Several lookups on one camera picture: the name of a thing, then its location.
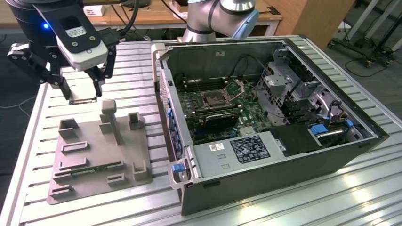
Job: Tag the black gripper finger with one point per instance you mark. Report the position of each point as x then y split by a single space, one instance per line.
97 88
64 89

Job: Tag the silver CPU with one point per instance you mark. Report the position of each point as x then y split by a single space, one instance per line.
81 94

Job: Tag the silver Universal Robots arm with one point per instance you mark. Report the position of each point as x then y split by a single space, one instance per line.
203 14

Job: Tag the RAM slot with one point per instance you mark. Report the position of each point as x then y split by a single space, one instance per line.
203 83
203 80

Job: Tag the CPU socket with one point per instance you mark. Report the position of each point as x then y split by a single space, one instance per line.
215 99

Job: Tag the white printed box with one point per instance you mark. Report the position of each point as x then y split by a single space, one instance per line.
93 11

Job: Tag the blue card retainer strip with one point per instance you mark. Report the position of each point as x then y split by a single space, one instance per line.
168 112

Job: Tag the grey parts rack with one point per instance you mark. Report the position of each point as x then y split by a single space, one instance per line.
103 153

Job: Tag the wooden desk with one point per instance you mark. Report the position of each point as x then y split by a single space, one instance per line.
151 16

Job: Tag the green RAM stick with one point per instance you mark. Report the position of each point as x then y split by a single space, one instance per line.
87 170

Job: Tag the black graphics card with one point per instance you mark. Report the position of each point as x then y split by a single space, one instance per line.
219 121

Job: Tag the small cardboard box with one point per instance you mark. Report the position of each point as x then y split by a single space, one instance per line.
179 10

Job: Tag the blue case latch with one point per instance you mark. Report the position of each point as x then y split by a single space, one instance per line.
176 169

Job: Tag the silver power supply unit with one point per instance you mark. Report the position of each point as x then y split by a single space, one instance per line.
214 162

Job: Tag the green motherboard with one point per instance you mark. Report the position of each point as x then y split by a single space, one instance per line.
247 113

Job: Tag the silver chipset heatsink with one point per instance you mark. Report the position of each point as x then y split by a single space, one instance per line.
250 131

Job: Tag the metal drive cage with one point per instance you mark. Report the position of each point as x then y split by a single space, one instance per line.
276 82

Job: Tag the black plastic shroud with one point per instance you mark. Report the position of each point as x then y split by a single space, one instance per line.
295 141

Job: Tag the black open PC case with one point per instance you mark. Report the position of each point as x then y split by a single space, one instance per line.
267 188

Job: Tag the wooden cabinet panel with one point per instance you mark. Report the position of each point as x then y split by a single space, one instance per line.
314 21

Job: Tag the small blue clip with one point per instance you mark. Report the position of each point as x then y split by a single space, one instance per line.
349 124

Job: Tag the black wheeled stand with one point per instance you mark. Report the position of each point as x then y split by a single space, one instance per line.
351 48

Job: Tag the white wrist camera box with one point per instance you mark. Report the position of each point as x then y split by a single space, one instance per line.
87 56

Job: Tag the white metal frame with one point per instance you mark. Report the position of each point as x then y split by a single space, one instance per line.
361 20

